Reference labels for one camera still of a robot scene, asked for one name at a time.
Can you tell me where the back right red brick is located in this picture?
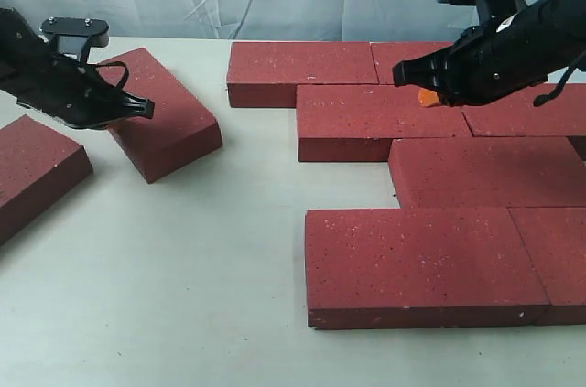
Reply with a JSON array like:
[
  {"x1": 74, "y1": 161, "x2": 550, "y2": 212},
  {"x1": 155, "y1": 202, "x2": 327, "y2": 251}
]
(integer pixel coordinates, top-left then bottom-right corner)
[{"x1": 371, "y1": 41, "x2": 452, "y2": 85}]

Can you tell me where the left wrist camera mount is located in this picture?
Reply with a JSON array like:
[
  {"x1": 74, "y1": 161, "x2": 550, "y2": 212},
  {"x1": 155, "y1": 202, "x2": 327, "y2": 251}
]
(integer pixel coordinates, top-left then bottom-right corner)
[{"x1": 39, "y1": 16, "x2": 110, "y2": 63}]

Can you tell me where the red brick with white specks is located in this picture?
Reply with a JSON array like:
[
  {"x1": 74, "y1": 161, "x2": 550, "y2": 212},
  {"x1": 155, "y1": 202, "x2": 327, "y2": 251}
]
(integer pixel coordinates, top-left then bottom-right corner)
[{"x1": 99, "y1": 48, "x2": 223, "y2": 184}]

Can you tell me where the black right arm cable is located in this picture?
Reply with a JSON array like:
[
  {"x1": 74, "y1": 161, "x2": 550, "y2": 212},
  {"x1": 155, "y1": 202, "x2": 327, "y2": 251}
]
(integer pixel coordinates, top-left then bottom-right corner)
[{"x1": 533, "y1": 50, "x2": 586, "y2": 108}]

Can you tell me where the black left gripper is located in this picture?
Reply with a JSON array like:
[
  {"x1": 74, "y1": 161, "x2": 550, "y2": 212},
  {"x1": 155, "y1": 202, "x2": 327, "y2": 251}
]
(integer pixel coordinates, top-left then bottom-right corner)
[{"x1": 1, "y1": 7, "x2": 155, "y2": 130}]

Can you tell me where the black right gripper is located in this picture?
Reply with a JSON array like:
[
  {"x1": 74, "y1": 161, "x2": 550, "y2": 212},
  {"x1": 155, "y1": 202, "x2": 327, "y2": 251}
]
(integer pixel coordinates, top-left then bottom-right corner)
[{"x1": 393, "y1": 0, "x2": 585, "y2": 107}]

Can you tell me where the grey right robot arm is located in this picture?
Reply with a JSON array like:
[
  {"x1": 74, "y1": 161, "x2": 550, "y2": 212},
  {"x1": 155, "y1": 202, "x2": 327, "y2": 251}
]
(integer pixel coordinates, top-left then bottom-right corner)
[{"x1": 393, "y1": 0, "x2": 585, "y2": 107}]

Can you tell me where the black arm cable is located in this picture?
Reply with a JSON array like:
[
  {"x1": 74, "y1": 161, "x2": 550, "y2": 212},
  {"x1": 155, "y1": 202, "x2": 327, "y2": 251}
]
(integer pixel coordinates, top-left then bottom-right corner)
[
  {"x1": 93, "y1": 61, "x2": 130, "y2": 91},
  {"x1": 533, "y1": 50, "x2": 586, "y2": 108}
]

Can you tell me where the back left red brick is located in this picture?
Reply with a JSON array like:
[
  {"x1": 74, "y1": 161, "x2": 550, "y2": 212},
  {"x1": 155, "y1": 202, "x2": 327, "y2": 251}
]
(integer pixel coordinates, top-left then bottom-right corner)
[{"x1": 226, "y1": 41, "x2": 378, "y2": 108}]

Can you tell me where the front right red brick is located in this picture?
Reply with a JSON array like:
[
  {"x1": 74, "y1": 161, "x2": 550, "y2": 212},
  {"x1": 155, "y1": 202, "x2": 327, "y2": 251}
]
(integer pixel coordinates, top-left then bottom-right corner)
[{"x1": 509, "y1": 208, "x2": 585, "y2": 326}]

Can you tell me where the front large red brick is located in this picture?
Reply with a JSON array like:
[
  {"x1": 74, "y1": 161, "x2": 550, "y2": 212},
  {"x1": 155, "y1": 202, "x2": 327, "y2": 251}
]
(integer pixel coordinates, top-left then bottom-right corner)
[{"x1": 304, "y1": 208, "x2": 550, "y2": 330}]

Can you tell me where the second row right brick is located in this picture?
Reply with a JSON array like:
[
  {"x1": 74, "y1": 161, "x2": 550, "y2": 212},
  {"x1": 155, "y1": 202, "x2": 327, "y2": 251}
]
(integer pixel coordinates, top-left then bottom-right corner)
[{"x1": 461, "y1": 83, "x2": 585, "y2": 158}]

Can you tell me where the long red brick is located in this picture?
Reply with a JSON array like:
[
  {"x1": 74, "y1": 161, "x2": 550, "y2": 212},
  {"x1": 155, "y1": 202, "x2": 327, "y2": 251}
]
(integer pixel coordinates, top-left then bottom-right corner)
[{"x1": 1, "y1": 115, "x2": 93, "y2": 243}]

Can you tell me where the red brick with groove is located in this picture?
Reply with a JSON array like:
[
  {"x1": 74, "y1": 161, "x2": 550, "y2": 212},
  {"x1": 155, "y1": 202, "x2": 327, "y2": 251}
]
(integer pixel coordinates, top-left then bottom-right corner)
[{"x1": 296, "y1": 85, "x2": 472, "y2": 162}]

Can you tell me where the third row red brick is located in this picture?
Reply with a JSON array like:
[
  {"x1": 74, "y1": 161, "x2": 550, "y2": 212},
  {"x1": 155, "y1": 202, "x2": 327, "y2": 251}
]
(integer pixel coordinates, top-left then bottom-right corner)
[{"x1": 388, "y1": 137, "x2": 585, "y2": 208}]

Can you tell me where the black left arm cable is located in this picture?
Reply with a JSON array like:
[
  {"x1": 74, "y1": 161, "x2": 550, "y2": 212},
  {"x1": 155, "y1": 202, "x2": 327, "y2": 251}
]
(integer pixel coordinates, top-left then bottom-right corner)
[{"x1": 93, "y1": 61, "x2": 130, "y2": 91}]

